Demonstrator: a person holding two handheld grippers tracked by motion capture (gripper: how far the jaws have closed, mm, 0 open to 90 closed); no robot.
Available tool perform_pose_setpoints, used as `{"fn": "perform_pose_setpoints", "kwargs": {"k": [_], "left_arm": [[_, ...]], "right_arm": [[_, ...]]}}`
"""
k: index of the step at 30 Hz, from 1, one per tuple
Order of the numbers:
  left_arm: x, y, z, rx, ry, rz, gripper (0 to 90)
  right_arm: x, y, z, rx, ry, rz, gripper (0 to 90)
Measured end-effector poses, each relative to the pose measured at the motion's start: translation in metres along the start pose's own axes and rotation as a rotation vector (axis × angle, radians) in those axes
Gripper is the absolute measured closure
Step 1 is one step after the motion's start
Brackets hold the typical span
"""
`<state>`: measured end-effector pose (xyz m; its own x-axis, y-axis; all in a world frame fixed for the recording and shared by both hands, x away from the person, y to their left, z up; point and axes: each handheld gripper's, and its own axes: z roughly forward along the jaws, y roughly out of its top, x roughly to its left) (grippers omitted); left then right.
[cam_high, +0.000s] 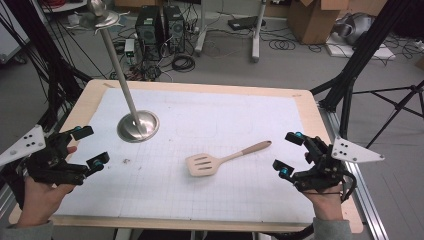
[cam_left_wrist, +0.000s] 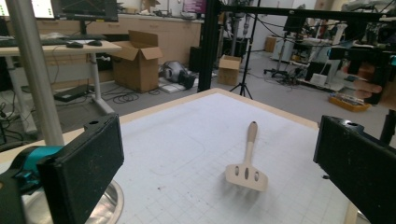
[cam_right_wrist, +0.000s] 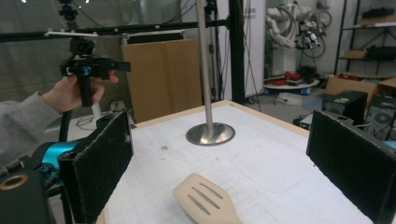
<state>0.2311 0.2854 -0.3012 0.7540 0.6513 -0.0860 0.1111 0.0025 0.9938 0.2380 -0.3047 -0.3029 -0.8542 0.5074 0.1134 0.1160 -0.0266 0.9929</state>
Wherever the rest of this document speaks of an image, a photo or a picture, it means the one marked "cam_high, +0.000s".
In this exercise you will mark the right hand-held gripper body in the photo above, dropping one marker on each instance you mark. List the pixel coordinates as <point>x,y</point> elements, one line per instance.
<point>325,170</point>

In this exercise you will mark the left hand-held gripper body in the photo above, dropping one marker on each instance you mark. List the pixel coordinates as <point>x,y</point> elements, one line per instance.
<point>50,160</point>

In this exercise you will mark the beige slotted spatula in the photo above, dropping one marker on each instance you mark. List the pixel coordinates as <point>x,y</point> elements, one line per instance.
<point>206,164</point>

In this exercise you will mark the person's right hand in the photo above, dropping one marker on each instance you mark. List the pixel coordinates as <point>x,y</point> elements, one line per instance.
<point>326,206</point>

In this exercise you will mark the person's left hand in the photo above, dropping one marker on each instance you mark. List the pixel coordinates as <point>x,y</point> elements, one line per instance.
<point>38,203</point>

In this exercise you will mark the metal utensil stand with hooks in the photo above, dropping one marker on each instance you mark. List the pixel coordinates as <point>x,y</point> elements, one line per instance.
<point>114,56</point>

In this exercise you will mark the black tripod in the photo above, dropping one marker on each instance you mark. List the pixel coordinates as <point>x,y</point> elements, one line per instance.
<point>396,106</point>

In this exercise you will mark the small white power box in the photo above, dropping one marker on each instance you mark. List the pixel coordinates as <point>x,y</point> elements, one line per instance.
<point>129,46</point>

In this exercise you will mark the white grid mat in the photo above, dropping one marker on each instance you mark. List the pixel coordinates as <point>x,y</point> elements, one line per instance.
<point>200,113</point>

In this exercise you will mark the white stand leg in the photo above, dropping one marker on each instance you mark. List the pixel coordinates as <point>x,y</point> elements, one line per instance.
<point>201,36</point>
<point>256,40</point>

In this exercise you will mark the white flat board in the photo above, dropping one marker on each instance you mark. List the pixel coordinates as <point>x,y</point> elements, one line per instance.
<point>363,52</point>

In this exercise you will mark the cardboard box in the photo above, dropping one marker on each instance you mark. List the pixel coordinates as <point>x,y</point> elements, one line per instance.
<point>310,23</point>

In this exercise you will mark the black computer tower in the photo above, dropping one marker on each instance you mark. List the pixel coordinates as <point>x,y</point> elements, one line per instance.
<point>174,28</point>
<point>148,30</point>

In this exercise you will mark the grey white appliance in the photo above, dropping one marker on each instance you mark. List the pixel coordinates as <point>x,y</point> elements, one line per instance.
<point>355,28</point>

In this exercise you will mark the flat black device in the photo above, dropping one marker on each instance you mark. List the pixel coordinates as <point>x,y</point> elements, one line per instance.
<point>246,22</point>

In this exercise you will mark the aluminium rail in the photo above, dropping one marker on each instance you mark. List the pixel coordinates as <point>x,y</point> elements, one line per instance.
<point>370,206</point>

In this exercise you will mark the black metal frame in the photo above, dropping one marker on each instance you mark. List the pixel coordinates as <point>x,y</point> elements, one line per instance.
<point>360,50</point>
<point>50,66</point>

